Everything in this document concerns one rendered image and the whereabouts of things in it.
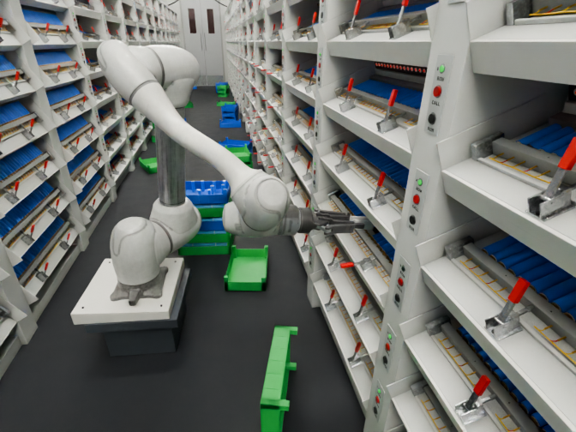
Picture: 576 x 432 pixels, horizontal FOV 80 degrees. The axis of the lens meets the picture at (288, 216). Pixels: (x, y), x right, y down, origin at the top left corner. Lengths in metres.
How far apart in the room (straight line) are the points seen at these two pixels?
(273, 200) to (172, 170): 0.64
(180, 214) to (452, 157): 1.03
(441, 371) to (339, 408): 0.62
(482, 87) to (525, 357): 0.39
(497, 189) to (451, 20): 0.26
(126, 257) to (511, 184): 1.14
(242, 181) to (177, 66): 0.52
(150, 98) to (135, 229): 0.47
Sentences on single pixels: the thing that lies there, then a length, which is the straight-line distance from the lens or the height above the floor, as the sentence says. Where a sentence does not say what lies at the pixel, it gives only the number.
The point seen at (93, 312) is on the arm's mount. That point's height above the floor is 0.25.
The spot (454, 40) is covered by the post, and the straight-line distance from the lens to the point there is 0.63.
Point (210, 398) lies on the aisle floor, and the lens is 1.36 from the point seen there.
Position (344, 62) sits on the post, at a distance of 1.26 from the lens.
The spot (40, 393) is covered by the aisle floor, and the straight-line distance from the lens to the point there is 1.59.
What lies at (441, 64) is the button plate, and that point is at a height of 1.06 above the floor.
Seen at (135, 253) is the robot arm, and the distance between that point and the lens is 1.31.
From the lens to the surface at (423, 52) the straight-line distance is 0.71.
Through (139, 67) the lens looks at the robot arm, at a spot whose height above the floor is 1.03.
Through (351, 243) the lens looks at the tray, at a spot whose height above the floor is 0.53.
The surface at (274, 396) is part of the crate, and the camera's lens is 1.10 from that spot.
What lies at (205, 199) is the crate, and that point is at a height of 0.35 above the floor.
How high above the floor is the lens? 1.09
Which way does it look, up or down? 27 degrees down
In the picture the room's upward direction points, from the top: 1 degrees clockwise
